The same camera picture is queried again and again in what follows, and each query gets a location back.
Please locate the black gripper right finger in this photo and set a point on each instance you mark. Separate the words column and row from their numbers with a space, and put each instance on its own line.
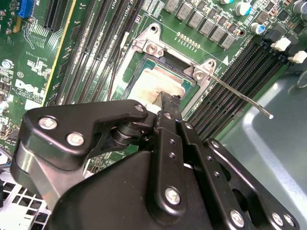
column 211, row 165

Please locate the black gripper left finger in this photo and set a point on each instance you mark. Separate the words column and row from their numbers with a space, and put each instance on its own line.
column 72, row 119

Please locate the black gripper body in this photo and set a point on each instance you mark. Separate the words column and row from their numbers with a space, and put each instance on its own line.
column 108, row 196

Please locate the silver CPU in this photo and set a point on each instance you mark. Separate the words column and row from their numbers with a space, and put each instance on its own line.
column 156, row 81

